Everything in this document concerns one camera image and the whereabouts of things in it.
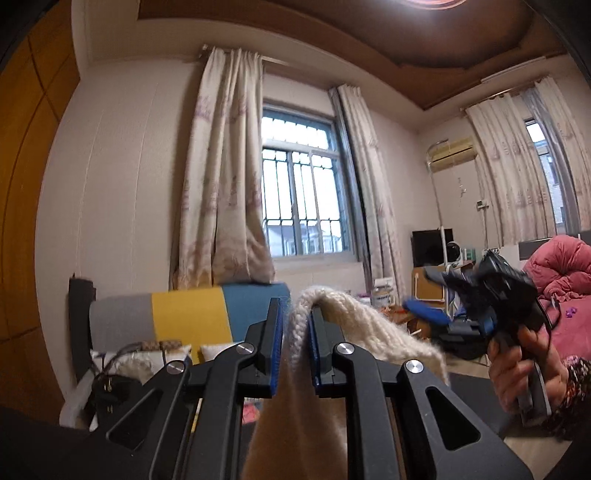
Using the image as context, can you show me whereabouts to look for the white cardboard box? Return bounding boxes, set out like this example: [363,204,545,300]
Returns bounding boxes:
[370,277,397,309]

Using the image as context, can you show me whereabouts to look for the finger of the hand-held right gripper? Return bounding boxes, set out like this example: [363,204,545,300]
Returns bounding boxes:
[424,267,481,301]
[403,299,490,342]

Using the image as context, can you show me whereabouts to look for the chrome arc pole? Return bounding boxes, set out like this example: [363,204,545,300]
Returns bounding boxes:
[425,138,455,278]

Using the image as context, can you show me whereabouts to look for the wooden wardrobe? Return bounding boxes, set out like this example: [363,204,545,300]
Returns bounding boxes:
[0,0,81,407]

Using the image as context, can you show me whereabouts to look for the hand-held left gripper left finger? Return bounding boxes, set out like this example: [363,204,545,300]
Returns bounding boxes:
[51,298,283,480]

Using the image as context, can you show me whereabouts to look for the wooden television cabinet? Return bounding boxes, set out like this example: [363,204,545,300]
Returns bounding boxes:
[412,265,446,303]

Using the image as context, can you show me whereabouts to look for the narrow window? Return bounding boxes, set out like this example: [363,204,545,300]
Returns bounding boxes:
[524,119,566,236]

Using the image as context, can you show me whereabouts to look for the pink quilt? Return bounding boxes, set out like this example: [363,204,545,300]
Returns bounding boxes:
[522,234,591,370]

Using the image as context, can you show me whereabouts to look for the grey headboard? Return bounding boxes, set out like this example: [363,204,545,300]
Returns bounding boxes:
[518,237,555,264]

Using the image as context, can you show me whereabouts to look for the person's right hand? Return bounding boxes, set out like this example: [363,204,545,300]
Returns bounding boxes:
[488,329,570,414]

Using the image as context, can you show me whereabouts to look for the wall air conditioner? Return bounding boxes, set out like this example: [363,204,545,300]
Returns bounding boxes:
[427,135,477,172]

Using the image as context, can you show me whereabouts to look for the black television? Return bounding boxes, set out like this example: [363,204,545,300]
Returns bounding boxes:
[412,228,454,268]

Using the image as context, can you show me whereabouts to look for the cream knit sweater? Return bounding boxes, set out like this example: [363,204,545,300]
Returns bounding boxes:
[241,285,451,480]

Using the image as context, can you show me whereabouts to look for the black handbag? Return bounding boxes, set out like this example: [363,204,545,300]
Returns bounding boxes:
[90,344,169,432]

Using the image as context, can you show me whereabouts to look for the barred window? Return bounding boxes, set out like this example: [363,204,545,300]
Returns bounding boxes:
[261,99,358,264]

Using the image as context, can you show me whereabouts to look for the triangle pattern pillow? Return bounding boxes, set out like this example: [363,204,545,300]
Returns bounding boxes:
[91,345,192,384]

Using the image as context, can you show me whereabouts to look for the grey yellow blue sofa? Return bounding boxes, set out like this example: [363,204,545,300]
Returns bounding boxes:
[60,282,291,430]

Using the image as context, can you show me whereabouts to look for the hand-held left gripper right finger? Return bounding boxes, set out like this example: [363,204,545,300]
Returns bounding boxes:
[308,307,532,480]

